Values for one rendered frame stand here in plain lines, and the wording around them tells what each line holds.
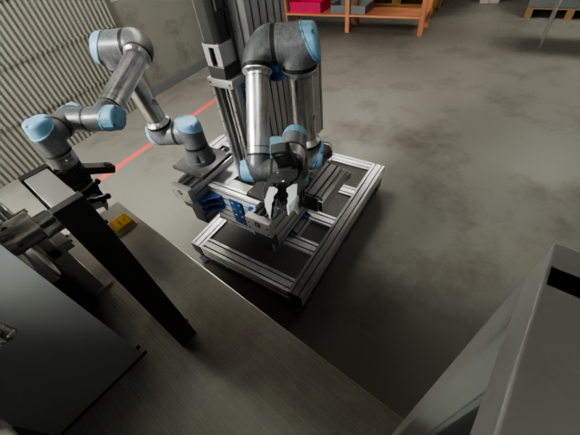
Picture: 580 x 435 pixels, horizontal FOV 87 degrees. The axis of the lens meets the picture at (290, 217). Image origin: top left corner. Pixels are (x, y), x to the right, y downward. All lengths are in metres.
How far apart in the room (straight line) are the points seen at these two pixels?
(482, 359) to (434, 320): 1.74
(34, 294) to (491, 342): 0.70
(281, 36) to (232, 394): 0.99
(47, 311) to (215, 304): 0.42
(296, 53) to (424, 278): 1.55
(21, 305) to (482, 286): 2.09
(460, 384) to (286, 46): 0.94
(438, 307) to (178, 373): 1.51
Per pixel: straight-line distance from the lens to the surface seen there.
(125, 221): 1.35
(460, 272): 2.20
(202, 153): 1.62
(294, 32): 1.04
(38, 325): 0.79
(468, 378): 0.28
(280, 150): 0.73
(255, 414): 0.86
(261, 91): 1.03
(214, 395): 0.89
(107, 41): 1.43
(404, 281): 2.07
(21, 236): 0.76
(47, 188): 0.64
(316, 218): 2.05
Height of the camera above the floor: 1.73
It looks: 47 degrees down
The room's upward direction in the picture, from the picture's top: 9 degrees counter-clockwise
